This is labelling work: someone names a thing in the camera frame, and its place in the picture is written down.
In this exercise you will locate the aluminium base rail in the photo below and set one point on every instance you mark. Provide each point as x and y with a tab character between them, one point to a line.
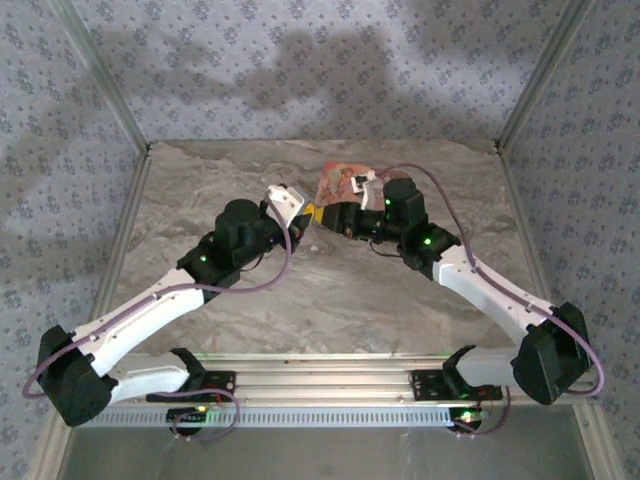
325	377

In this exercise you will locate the grey metal panel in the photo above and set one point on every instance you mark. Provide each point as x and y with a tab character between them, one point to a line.
325	455

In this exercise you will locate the small controller board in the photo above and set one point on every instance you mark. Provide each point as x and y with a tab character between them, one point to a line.
187	415
467	417

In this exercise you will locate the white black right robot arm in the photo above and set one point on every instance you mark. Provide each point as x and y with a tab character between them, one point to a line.
490	295

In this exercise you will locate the aluminium frame bar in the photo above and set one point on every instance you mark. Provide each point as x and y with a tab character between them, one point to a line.
100	70
520	215
545	65
120	235

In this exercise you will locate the pink illustrated book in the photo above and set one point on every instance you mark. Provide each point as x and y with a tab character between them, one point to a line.
335	182

